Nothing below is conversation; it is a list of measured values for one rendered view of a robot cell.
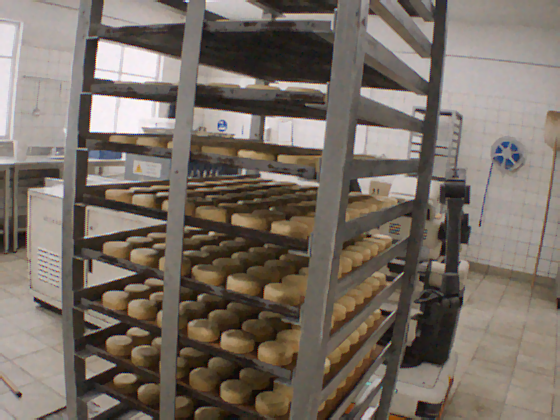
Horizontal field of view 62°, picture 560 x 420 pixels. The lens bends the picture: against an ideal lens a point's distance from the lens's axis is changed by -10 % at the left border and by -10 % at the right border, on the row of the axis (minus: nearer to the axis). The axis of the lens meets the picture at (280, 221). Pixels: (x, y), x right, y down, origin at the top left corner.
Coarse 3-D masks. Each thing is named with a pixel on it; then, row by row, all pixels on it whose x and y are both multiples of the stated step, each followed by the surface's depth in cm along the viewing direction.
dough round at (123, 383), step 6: (114, 378) 91; (120, 378) 91; (126, 378) 92; (132, 378) 92; (138, 378) 92; (114, 384) 90; (120, 384) 89; (126, 384) 89; (132, 384) 90; (138, 384) 91; (120, 390) 89; (126, 390) 89; (132, 390) 90
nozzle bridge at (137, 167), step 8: (128, 160) 274; (136, 160) 272; (144, 160) 269; (152, 160) 266; (160, 160) 264; (168, 160) 261; (128, 168) 275; (136, 168) 272; (144, 168) 269; (152, 168) 267; (160, 168) 264; (168, 168) 262; (200, 168) 299; (208, 168) 306; (224, 168) 321; (232, 168) 322; (128, 176) 276; (136, 176) 273; (144, 176) 270; (152, 176) 267; (160, 176) 265; (168, 176) 262; (200, 176) 301
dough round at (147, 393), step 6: (150, 384) 91; (138, 390) 88; (144, 390) 88; (150, 390) 89; (156, 390) 89; (138, 396) 88; (144, 396) 87; (150, 396) 87; (156, 396) 87; (144, 402) 87; (150, 402) 87; (156, 402) 87
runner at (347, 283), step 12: (384, 252) 98; (396, 252) 108; (372, 264) 91; (384, 264) 100; (348, 276) 79; (360, 276) 85; (336, 288) 74; (348, 288) 80; (300, 312) 64; (300, 324) 64
